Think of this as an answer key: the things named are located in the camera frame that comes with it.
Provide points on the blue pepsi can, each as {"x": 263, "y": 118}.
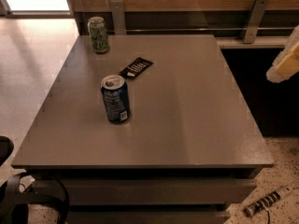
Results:
{"x": 115, "y": 96}

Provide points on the green soda can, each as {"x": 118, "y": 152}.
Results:
{"x": 98, "y": 34}

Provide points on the black snack packet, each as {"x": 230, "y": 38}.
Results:
{"x": 135, "y": 68}

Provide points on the lower grey drawer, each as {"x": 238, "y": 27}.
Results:
{"x": 148, "y": 217}

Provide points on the grey drawer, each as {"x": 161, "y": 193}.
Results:
{"x": 158, "y": 191}
{"x": 148, "y": 217}

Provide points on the upper grey drawer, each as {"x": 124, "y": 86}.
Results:
{"x": 158, "y": 191}

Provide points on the black chair base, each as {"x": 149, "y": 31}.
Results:
{"x": 14, "y": 203}

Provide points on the right metal wall bracket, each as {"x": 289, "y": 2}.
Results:
{"x": 249, "y": 33}

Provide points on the metal wall bracket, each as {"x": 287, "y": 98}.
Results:
{"x": 118, "y": 17}
{"x": 249, "y": 33}

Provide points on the horizontal metal rail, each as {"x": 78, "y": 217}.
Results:
{"x": 205, "y": 30}

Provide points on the left metal wall bracket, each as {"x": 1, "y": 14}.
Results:
{"x": 118, "y": 17}

